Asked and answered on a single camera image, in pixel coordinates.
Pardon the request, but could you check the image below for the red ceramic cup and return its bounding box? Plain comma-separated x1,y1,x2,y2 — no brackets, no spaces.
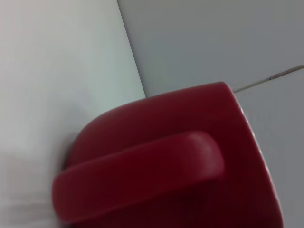
52,81,285,228

